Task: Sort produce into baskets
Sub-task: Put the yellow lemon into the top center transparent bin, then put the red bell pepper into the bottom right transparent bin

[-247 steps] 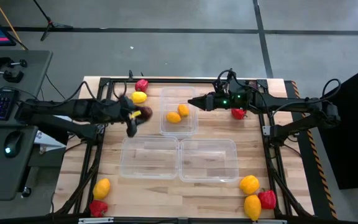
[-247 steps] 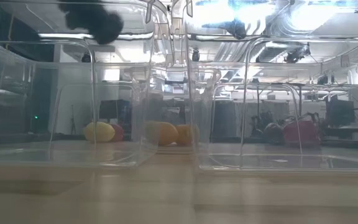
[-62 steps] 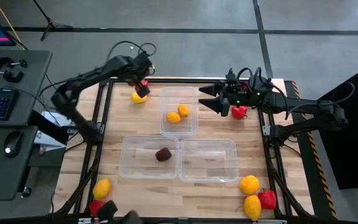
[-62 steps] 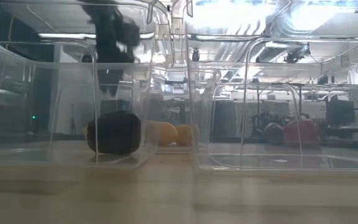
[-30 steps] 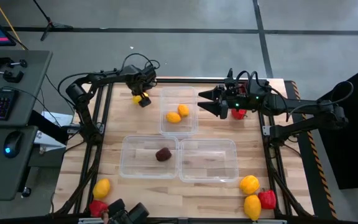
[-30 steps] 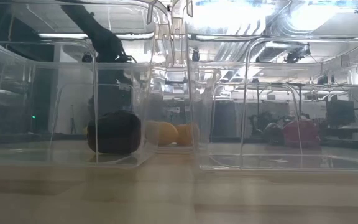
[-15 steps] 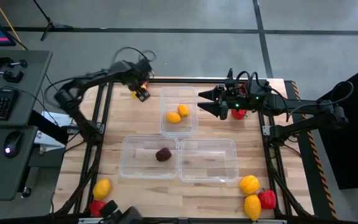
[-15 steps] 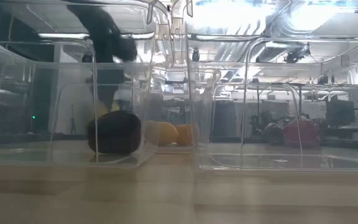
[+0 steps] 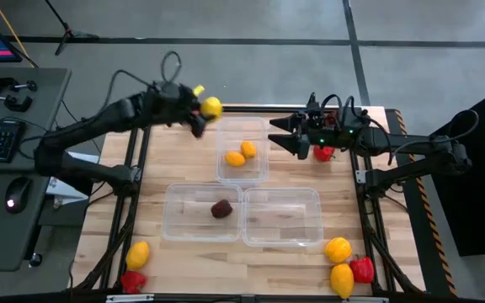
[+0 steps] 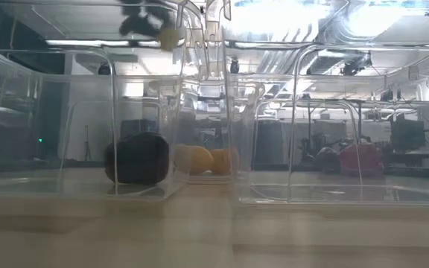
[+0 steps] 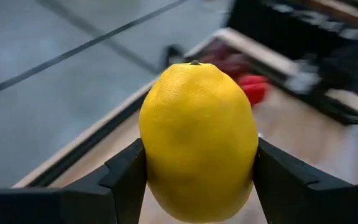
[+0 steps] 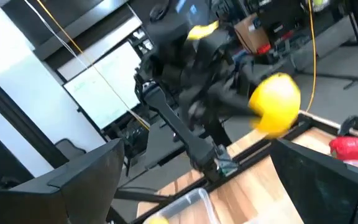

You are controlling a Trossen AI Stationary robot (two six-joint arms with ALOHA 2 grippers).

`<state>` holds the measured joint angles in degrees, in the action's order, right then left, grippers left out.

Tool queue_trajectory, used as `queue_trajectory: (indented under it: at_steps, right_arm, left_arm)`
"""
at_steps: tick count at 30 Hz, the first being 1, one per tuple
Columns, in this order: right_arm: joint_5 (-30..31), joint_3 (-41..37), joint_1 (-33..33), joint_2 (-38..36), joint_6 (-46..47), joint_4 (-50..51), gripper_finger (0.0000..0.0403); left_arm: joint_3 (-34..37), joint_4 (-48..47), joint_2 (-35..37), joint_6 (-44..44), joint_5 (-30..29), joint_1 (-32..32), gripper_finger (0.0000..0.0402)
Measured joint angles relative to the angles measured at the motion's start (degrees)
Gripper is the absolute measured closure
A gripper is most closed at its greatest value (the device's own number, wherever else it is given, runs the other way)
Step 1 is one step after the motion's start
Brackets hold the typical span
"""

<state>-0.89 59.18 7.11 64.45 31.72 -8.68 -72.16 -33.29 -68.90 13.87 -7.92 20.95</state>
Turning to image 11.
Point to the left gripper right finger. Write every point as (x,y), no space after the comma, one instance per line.
(306,202)

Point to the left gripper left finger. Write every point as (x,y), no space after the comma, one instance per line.
(73,205)

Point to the red bell pepper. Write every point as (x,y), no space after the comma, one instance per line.
(255,93)

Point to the bright yellow lemon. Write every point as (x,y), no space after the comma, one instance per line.
(197,140)

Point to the dark red beet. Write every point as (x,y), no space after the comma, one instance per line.
(233,66)
(219,49)

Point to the large black panel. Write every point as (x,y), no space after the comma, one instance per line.
(275,28)

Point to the small black floor object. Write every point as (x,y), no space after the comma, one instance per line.
(173,54)

